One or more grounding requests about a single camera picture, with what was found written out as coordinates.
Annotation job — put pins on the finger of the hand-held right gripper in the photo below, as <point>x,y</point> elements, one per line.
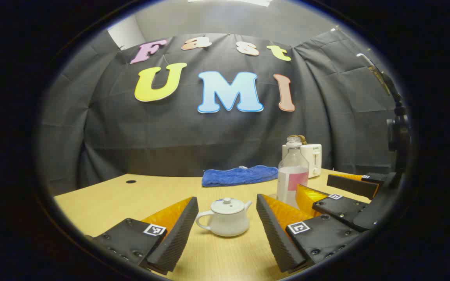
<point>352,185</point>
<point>340,208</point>

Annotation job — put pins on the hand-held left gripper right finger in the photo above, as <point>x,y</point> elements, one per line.
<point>275,238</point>

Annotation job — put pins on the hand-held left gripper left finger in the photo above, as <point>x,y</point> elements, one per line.
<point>178,234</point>

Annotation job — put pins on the white ceramic teacup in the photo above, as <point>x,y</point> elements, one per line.
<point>225,224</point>

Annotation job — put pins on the clear plastic water bottle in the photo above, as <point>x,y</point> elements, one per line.
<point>292,175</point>

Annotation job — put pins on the white toaster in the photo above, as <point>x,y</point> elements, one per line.
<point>315,156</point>

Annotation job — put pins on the brown bread slices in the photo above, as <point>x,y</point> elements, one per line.
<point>303,138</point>

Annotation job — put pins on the blue towel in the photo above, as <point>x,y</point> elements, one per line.
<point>236,176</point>

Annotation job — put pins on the black backdrop cloth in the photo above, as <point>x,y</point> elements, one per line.
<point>170,128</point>

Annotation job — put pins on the ceiling light panel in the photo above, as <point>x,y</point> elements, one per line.
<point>248,2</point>

